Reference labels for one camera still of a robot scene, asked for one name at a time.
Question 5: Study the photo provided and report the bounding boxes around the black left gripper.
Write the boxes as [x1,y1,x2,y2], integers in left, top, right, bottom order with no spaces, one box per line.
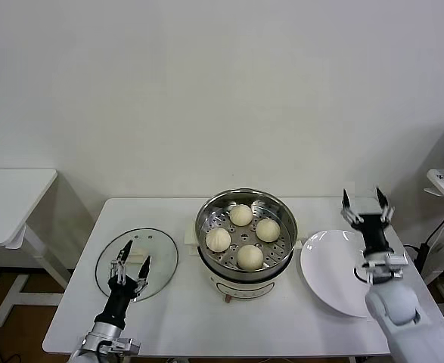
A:
[94,240,152,329]

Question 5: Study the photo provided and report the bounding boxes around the white round plate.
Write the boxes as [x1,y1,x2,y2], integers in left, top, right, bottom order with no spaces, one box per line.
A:
[300,229,396,318]

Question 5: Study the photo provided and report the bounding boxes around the white side table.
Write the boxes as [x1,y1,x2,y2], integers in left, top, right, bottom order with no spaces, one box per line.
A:
[0,168,73,328]
[420,168,444,317]

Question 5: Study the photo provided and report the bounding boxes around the round glass lid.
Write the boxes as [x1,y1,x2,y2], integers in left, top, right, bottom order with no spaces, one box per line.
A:
[94,227,179,304]

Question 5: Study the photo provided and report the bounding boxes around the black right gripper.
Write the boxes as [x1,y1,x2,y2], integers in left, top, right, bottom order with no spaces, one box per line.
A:
[341,187,396,254]

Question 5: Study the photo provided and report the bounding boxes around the black power cable with plug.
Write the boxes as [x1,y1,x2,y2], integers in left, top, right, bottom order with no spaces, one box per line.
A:
[402,202,444,273]

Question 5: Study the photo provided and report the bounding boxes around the steel steamer pot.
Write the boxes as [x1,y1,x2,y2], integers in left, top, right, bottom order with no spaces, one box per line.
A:
[182,215,306,304]

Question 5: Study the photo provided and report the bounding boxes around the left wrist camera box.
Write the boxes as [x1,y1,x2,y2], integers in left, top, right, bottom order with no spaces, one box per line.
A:
[81,334,141,356]

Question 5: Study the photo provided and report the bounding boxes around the white steamed baozi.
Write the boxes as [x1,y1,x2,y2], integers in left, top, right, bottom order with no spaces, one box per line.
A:
[205,227,231,253]
[236,244,265,271]
[255,218,281,243]
[228,203,253,227]

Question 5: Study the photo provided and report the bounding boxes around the stainless steel steamer basket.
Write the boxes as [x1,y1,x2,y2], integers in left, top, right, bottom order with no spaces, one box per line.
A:
[195,188,297,274]

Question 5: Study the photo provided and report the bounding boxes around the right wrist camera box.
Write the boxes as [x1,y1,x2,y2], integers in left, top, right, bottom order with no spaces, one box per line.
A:
[361,253,409,284]

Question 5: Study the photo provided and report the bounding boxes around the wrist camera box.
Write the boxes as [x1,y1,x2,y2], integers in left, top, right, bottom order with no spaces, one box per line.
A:
[81,334,141,356]
[361,253,409,284]

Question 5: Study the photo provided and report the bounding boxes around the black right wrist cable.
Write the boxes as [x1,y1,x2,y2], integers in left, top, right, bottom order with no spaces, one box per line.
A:
[352,264,374,284]

